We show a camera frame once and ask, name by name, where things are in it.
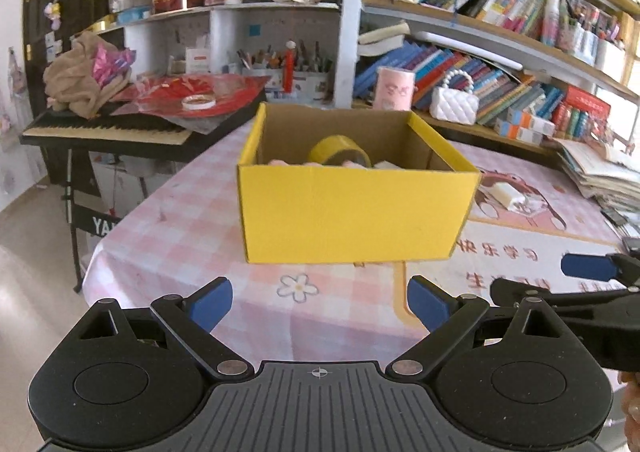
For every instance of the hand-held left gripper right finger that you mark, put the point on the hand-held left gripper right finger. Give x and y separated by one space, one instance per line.
427 304

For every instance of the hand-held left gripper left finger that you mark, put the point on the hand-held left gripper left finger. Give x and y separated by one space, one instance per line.
212 304

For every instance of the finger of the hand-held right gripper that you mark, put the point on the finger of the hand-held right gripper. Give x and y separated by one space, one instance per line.
505 292
585 266

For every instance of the yellow cardboard box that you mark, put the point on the yellow cardboard box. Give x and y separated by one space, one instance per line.
350 217

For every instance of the pink plush toy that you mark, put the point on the pink plush toy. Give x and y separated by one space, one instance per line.
287 162

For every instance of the yellow tape roll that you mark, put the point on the yellow tape roll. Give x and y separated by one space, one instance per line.
332 149

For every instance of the person's right hand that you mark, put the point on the person's right hand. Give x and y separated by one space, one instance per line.
634 407

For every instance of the pink checkered printed tablecloth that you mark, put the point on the pink checkered printed tablecloth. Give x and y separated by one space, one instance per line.
175 232

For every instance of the stack of papers and workbooks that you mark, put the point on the stack of papers and workbooks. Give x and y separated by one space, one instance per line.
595 171

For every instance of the red and green upright books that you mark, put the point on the red and green upright books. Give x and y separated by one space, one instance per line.
577 124

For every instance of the orange and white carton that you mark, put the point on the orange and white carton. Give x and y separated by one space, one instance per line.
530 122
517 134

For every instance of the pink soft item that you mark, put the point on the pink soft item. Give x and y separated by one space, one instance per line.
352 163

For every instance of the black keyboard stand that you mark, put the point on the black keyboard stand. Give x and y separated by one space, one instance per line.
80 212

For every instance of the thick red dictionary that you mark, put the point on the thick red dictionary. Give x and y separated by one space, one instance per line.
590 101

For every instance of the row of colourful books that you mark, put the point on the row of colourful books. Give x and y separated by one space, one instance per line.
500 86

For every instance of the white tape roll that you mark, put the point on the white tape roll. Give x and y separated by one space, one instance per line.
198 102

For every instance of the black electronic keyboard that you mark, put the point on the black electronic keyboard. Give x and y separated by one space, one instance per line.
100 131

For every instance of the red paper sheets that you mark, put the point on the red paper sheets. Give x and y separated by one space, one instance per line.
230 91

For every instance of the pink cylinder container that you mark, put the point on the pink cylinder container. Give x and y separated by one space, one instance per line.
395 89

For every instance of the small white card box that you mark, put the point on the small white card box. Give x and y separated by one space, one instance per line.
197 61

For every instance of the white pen holders with pens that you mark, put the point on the white pen holders with pens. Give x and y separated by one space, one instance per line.
310 76

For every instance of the red marker tube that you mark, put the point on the red marker tube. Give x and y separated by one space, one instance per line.
289 66

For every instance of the pink foil wrappers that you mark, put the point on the pink foil wrappers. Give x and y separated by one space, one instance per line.
112 64

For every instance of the brown cloth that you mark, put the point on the brown cloth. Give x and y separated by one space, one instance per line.
75 76

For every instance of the white bookshelf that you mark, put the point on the white bookshelf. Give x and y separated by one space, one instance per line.
350 6

